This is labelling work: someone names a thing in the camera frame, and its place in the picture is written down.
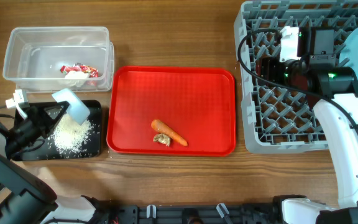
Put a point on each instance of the white tissue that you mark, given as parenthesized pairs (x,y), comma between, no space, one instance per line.
(74,78)

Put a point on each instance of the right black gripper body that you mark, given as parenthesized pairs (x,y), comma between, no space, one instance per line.
(268,66)

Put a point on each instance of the orange carrot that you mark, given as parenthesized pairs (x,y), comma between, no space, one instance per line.
(162,128)

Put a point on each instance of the black tray bin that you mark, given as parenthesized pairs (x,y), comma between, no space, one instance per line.
(92,148)

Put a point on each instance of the red snack wrapper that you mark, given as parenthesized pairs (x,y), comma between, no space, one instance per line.
(79,67)

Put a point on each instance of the pile of white rice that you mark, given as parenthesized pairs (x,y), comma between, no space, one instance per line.
(69,136)

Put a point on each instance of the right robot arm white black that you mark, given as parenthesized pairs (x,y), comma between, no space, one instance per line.
(308,63)

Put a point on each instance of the clear plastic bin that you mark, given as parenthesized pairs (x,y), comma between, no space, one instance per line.
(35,55)

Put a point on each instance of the brown food scrap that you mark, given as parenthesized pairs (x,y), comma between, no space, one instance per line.
(162,139)

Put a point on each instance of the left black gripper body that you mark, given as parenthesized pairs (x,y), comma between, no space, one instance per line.
(27,131)

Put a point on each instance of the grey dishwasher rack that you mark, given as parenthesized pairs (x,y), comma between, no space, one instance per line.
(276,121)

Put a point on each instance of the red serving tray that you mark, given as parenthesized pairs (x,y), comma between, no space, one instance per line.
(197,103)

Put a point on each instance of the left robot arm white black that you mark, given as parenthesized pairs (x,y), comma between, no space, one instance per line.
(24,198)

